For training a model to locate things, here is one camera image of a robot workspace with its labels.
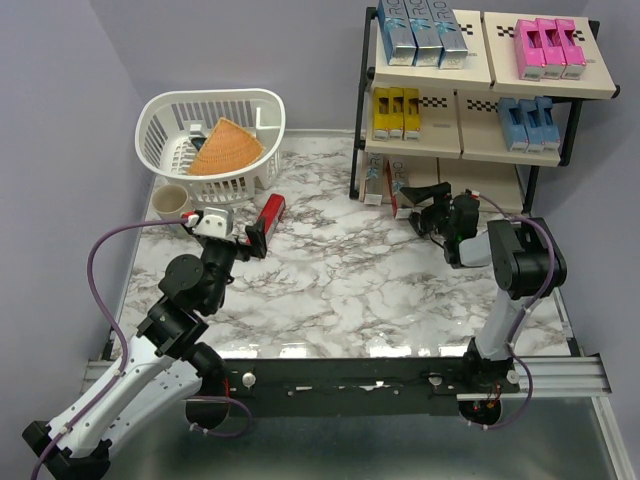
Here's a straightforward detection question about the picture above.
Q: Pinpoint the beige ceramic mug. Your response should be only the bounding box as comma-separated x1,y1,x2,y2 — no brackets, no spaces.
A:
151,184,193,221

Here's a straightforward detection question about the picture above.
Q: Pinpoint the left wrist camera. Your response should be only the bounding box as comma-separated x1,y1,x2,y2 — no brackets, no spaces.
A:
181,207,234,240

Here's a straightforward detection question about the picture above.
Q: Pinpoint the black item in basket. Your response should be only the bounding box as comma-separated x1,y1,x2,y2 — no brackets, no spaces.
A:
189,124,207,151

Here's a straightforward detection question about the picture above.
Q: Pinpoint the light blue toothpaste box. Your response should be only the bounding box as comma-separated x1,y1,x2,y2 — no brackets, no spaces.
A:
519,99,545,153
535,96,561,153

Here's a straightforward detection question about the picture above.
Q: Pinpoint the black three-tier shelf rack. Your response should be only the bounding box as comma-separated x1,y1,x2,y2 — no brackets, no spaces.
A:
349,7,620,213

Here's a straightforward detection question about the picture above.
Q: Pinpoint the silver red toothpaste box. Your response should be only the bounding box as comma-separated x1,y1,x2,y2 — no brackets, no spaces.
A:
363,153,384,206

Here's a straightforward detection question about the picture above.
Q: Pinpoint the yellow toothpaste box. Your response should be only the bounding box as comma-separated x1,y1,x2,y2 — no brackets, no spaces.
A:
388,87,404,140
373,87,389,141
403,88,421,141

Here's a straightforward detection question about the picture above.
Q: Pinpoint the orange woven fan mat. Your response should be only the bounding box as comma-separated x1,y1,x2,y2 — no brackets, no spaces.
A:
186,118,264,176

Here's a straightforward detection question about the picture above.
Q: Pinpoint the pink toothpaste box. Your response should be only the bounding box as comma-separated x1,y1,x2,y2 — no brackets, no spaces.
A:
536,18,567,80
555,18,587,80

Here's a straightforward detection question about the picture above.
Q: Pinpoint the white plastic basket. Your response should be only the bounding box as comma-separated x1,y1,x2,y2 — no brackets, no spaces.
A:
134,88,286,206

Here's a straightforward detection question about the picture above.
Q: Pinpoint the red white toothpaste box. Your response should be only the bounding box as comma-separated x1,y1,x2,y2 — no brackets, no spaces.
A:
386,157,413,220

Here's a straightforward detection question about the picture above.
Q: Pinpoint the silver blue toothpaste box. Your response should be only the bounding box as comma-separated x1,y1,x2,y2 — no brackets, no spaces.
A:
427,0,468,70
404,0,443,68
377,0,416,66

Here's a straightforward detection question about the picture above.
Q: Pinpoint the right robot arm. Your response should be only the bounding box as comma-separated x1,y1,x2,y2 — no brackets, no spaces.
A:
400,182,567,392

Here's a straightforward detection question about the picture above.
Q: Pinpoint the pink toothpaste box horizontal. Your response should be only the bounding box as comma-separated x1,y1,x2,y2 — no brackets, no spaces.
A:
514,19,546,81

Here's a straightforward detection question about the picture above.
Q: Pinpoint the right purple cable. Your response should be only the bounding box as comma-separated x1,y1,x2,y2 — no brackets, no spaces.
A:
464,189,559,351

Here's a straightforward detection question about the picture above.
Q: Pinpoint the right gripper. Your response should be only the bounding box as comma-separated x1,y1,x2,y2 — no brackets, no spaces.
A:
401,181,456,240

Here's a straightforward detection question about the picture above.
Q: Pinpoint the light blue toothpaste box corner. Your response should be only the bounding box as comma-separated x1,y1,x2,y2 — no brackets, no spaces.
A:
497,98,529,152

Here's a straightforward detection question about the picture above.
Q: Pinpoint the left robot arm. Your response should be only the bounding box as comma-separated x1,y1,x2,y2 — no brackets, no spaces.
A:
23,209,268,479

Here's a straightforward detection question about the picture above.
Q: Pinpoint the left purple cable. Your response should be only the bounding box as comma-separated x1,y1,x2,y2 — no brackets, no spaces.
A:
29,217,189,480

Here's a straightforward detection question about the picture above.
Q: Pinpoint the purple cable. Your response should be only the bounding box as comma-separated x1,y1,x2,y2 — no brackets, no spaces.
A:
464,189,559,351
29,217,189,480

